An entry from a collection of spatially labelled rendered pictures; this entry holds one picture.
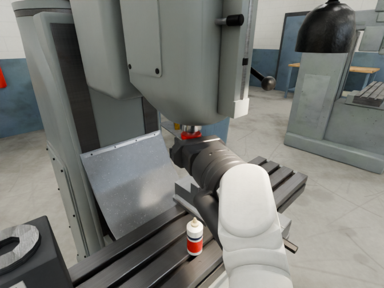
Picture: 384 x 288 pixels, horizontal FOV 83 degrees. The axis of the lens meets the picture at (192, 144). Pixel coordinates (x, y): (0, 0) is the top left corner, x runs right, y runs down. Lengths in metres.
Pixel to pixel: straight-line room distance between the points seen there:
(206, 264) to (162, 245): 0.13
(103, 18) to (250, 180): 0.39
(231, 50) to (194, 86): 0.08
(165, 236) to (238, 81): 0.47
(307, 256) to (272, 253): 1.77
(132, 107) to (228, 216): 0.64
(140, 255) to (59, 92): 0.51
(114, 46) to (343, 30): 0.38
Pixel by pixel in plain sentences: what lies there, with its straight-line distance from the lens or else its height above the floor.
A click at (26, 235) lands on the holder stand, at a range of 0.48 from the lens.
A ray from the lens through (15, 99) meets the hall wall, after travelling 4.61.
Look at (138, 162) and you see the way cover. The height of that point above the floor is 1.04.
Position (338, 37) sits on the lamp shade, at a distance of 0.36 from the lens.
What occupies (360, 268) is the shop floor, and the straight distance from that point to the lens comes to 2.13.
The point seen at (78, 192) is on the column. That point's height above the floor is 0.97.
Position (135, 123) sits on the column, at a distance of 0.84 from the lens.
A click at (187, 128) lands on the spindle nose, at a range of 0.47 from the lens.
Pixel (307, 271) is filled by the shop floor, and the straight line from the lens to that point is 1.93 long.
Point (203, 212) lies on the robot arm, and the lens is 0.33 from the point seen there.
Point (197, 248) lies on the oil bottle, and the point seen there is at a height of 0.99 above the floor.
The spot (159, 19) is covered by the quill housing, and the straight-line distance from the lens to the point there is 0.36.
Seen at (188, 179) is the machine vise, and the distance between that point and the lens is 0.74.
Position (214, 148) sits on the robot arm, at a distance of 0.38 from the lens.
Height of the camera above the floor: 1.46
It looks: 26 degrees down
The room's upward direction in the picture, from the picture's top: straight up
